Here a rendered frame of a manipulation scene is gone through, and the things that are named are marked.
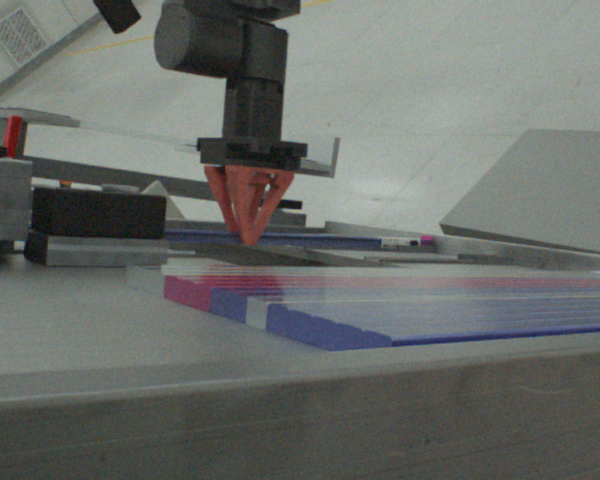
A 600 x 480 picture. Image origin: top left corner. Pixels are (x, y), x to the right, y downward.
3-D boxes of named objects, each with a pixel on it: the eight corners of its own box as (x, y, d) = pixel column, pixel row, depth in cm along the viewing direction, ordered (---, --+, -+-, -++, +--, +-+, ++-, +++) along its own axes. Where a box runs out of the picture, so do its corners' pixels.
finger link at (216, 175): (236, 248, 72) (244, 143, 72) (196, 240, 78) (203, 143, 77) (297, 249, 77) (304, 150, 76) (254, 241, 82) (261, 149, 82)
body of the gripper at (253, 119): (251, 157, 71) (257, 73, 71) (193, 156, 79) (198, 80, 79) (309, 163, 75) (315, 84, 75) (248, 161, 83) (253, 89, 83)
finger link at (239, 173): (231, 247, 73) (239, 143, 73) (192, 239, 79) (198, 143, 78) (291, 248, 77) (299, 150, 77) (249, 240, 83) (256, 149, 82)
